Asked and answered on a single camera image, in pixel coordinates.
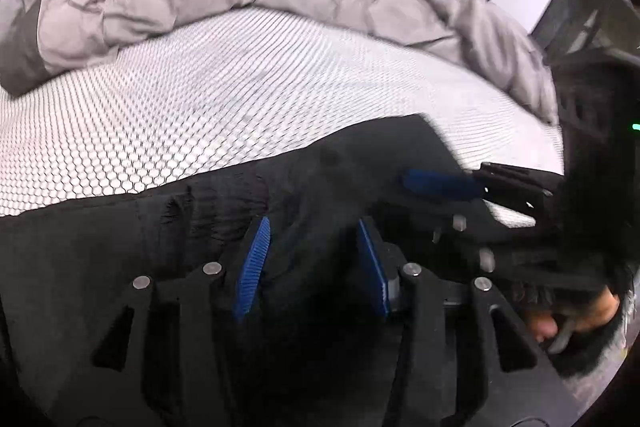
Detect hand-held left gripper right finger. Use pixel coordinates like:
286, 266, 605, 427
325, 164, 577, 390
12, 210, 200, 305
356, 217, 576, 427

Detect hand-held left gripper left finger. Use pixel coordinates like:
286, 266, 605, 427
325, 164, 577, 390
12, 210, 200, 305
47, 216, 273, 427

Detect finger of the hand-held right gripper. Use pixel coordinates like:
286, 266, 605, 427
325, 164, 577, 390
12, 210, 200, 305
430, 214, 616, 293
402, 162, 563, 228

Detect black pants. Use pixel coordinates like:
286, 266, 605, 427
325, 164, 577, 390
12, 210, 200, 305
0, 113, 551, 427

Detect person's right hand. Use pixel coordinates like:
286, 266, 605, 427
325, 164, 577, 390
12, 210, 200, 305
525, 284, 623, 350

